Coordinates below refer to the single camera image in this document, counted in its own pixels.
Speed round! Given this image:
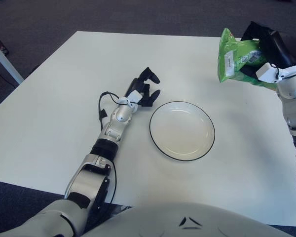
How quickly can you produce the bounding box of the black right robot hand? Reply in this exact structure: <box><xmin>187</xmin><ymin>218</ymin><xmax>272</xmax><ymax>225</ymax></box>
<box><xmin>239</xmin><ymin>21</ymin><xmax>296</xmax><ymax>79</ymax></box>

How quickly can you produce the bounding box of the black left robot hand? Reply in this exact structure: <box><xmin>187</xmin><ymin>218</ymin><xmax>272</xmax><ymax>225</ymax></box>
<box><xmin>124</xmin><ymin>66</ymin><xmax>161</xmax><ymax>108</ymax></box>

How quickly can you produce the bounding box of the green snack bag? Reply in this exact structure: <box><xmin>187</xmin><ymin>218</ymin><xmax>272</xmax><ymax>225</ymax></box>
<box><xmin>217</xmin><ymin>27</ymin><xmax>281</xmax><ymax>90</ymax></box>

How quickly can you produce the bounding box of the white plate black rim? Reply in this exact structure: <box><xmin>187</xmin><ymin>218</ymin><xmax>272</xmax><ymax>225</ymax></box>
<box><xmin>149</xmin><ymin>100</ymin><xmax>216</xmax><ymax>162</ymax></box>

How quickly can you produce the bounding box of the grey robot torso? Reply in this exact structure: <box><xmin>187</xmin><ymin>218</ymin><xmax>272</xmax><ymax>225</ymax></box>
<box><xmin>81</xmin><ymin>201</ymin><xmax>289</xmax><ymax>237</ymax></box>

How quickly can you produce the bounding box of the white neighbouring table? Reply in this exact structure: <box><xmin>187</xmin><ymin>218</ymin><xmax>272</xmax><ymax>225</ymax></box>
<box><xmin>0</xmin><ymin>34</ymin><xmax>25</xmax><ymax>84</ymax></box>

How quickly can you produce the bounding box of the black device on floor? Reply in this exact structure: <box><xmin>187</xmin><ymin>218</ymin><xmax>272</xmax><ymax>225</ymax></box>
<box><xmin>0</xmin><ymin>33</ymin><xmax>10</xmax><ymax>59</ymax></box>

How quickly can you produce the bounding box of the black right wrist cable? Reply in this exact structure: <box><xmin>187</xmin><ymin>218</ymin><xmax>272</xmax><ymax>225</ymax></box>
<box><xmin>271</xmin><ymin>60</ymin><xmax>296</xmax><ymax>81</ymax></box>

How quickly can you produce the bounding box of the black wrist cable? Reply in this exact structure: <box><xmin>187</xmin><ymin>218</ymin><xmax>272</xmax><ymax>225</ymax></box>
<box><xmin>271</xmin><ymin>60</ymin><xmax>296</xmax><ymax>81</ymax></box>
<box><xmin>98</xmin><ymin>91</ymin><xmax>129</xmax><ymax>131</ymax></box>

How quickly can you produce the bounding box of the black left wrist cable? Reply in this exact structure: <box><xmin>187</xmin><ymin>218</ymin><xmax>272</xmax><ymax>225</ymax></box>
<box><xmin>98</xmin><ymin>91</ymin><xmax>129</xmax><ymax>131</ymax></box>

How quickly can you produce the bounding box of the black left elbow cable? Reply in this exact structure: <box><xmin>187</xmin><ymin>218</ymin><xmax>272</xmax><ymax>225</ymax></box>
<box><xmin>106</xmin><ymin>160</ymin><xmax>118</xmax><ymax>204</ymax></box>

